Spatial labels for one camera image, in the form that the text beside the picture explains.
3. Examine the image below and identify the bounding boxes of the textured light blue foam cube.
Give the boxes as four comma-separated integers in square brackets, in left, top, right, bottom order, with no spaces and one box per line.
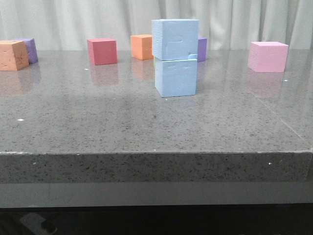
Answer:
[152,19,199,61]

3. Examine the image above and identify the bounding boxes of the light blue foam base cube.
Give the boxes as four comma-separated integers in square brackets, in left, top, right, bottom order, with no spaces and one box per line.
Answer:
[155,58,198,97]

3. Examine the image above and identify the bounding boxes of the green foam cube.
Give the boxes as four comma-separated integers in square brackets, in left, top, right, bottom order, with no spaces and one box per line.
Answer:
[153,56,156,70]

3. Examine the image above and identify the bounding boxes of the smooth orange foam cube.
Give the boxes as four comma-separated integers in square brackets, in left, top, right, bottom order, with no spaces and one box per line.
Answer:
[131,34,153,60]

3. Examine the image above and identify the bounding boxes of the red foam cube far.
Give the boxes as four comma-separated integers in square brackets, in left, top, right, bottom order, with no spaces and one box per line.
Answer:
[87,38,117,65]

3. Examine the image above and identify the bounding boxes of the purple foam cube right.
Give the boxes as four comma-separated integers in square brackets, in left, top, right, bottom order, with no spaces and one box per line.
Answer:
[197,38,207,62]

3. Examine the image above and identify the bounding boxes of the purple foam cube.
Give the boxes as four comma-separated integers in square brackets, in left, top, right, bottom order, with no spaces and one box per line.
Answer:
[13,38,38,64]
[197,38,207,62]

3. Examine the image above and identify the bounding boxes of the pink foam cube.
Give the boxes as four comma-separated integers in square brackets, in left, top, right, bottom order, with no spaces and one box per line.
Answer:
[248,42,289,72]

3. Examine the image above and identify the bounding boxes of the white curtain backdrop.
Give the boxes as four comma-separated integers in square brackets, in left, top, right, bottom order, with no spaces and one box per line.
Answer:
[0,0,313,50]

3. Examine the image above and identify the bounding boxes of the purple foam cube left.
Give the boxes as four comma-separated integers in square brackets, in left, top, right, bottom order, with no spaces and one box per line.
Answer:
[13,38,38,64]

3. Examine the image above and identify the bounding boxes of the dented orange foam cube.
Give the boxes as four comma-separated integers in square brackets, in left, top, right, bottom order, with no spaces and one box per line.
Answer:
[0,40,29,71]

